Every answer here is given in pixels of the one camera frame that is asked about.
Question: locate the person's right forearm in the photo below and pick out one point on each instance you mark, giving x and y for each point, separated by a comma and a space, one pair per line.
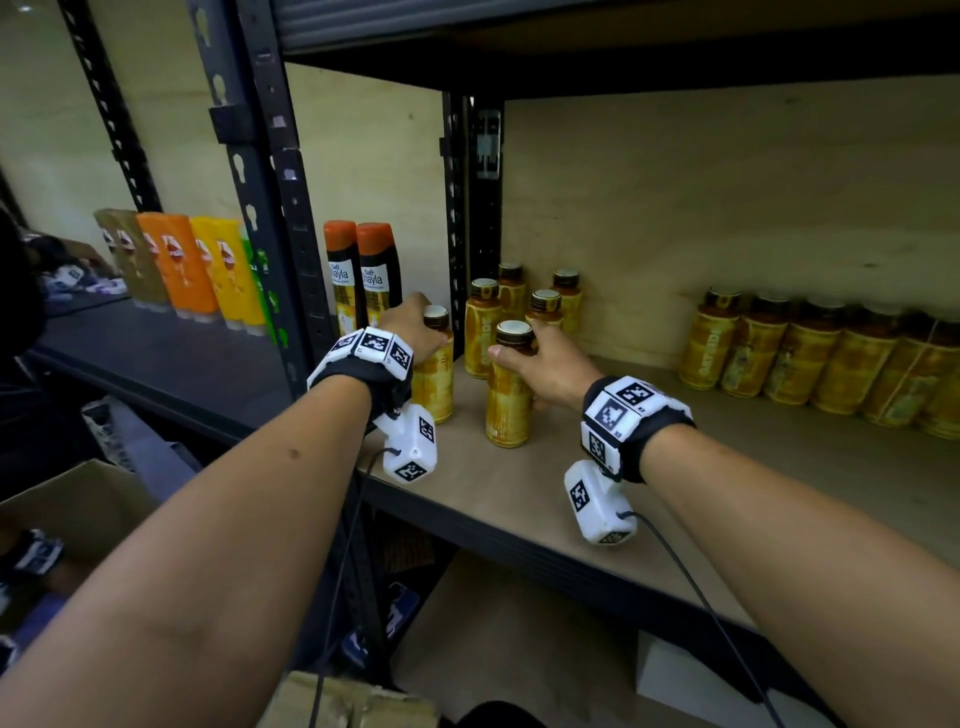
810, 570

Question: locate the yellow jar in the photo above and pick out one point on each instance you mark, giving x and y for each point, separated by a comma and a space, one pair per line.
508, 412
435, 390

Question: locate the person's right leg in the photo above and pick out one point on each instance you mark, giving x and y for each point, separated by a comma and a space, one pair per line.
502, 716

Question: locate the group of rearranged yellow jars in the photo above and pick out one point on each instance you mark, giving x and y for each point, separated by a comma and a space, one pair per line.
709, 345

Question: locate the black marker wrist band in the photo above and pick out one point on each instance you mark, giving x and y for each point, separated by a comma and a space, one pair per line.
630, 420
367, 360

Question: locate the brown cardboard box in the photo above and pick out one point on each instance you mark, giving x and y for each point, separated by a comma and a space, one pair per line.
90, 502

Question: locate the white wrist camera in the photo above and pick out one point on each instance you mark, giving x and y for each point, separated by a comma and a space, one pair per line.
409, 446
596, 506

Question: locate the wooden shelf with black frame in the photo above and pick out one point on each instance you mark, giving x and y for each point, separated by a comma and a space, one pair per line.
750, 465

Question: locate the person's right hand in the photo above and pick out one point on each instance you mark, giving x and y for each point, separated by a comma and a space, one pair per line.
559, 371

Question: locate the person's left hand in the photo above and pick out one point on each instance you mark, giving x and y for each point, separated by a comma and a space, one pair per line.
412, 322

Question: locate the striped brown cloth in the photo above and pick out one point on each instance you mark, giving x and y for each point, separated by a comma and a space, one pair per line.
409, 547

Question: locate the person's left forearm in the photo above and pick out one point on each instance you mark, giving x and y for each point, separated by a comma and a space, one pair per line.
187, 570

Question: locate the tan pouch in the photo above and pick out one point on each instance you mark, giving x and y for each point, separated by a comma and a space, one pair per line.
105, 247
139, 270

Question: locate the orange pouch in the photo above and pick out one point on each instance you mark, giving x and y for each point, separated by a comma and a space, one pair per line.
191, 277
154, 262

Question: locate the blue white printed packet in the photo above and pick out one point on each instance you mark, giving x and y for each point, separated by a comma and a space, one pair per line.
390, 615

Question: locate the cardboard box of coffee bottles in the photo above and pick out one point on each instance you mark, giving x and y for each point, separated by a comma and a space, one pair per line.
337, 701

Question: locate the yellow pouch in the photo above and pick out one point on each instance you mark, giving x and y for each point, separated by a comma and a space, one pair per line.
244, 285
210, 277

